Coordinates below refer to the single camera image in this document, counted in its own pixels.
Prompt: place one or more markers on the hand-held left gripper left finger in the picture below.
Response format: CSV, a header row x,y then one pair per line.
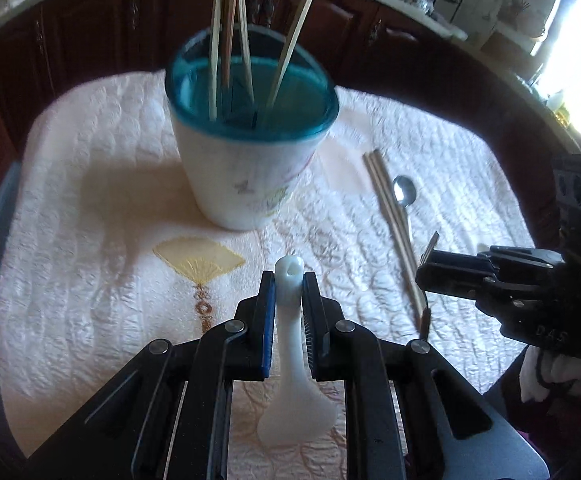
x,y
269,330

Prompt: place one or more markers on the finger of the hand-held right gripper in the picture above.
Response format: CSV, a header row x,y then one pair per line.
x,y
450,282
520,256

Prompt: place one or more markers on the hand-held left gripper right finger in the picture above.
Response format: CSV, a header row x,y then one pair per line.
x,y
311,330

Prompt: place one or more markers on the white ceramic spoon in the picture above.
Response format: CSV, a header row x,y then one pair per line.
x,y
290,410

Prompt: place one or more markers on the metal spoon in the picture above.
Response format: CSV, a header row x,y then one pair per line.
x,y
404,191

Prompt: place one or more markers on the teal-rimmed floral utensil holder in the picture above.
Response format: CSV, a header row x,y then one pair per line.
x,y
235,195

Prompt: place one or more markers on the dark brown wooden chopstick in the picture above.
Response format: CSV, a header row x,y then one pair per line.
x,y
229,35

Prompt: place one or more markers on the person's right forearm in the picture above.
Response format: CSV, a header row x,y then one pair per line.
x,y
560,435

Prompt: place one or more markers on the person's right hand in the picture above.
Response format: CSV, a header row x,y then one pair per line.
x,y
545,375

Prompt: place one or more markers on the cream quilted tablecloth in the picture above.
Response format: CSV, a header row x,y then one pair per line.
x,y
95,260

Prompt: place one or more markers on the bright window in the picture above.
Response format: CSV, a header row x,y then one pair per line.
x,y
570,60

